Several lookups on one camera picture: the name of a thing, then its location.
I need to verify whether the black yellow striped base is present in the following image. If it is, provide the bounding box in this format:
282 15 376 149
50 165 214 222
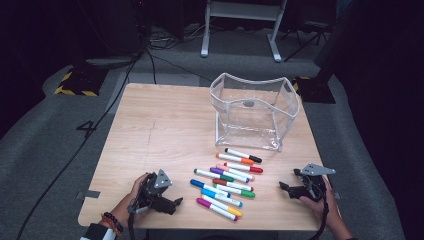
292 75 337 105
53 67 108 98

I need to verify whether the white metal stand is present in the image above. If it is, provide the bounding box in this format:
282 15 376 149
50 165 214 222
199 0 288 63

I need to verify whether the orange-capped white marker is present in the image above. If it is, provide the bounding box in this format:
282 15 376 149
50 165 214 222
215 152 255 166

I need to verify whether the hand-held gripper cable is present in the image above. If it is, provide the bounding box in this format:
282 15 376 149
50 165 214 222
308 196 330 240
127 199 138 240

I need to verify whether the pink-capped white marker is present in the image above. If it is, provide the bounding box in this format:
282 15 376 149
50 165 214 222
215 164 256 182

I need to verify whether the dark equipment rack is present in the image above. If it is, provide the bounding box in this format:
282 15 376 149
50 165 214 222
75 0 149 69

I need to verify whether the magenta-capped white marker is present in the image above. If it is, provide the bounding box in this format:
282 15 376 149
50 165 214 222
196 197 239 222

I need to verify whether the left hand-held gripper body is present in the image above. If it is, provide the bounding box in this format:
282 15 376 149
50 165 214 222
128 168 178 215

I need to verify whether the light green-capped white marker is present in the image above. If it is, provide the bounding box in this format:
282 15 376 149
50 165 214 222
213 184 256 199

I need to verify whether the person's right hand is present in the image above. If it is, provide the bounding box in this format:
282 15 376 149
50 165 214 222
298 176 344 231

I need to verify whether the dark blue-capped white marker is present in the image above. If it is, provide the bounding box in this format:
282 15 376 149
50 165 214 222
189 179 232 198

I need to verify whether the black slanted pole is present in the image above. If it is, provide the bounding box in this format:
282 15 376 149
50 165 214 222
314 0 354 78

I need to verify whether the black tripod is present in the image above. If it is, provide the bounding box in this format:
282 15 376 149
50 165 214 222
280 19 332 63

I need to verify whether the long black floor cable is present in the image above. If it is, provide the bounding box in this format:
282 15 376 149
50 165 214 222
15 56 140 240

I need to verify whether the right hand-held gripper cable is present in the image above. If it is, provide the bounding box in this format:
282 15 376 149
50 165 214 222
308 196 330 240

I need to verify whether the black-capped white marker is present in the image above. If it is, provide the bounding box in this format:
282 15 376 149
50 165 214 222
224 147 263 164

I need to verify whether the thin black floor cable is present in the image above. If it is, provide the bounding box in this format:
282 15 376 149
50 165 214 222
145 48 225 88

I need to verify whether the person's left hand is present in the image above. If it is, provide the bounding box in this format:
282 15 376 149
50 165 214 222
111 172 152 228

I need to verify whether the bundle of floor cables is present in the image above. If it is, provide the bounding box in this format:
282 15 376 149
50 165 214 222
147 23 209 52

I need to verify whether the orange bead bracelet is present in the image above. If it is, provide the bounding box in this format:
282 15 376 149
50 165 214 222
101 214 122 237

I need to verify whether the dark green-capped white marker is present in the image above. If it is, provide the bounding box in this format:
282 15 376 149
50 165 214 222
193 168 235 183

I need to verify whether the brown-capped white marker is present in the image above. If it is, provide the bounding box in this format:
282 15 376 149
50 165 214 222
212 178 255 192

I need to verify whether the light blue-capped white marker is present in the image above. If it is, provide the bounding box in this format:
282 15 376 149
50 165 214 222
200 188 244 208

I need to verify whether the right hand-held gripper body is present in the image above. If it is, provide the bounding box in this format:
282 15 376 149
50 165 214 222
299 163 337 203

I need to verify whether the yellow-capped white marker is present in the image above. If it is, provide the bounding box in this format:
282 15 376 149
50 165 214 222
202 194 244 218

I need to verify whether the dark bead bracelet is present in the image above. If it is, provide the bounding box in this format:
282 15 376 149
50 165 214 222
102 211 125 234

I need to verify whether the left hand-held gripper cable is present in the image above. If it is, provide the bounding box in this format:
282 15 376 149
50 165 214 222
127 199 138 240

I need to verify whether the clear plastic pouch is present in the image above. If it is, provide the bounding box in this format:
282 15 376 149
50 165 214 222
209 72 301 153

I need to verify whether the red-capped white marker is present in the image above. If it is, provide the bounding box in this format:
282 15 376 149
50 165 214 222
223 162 264 174

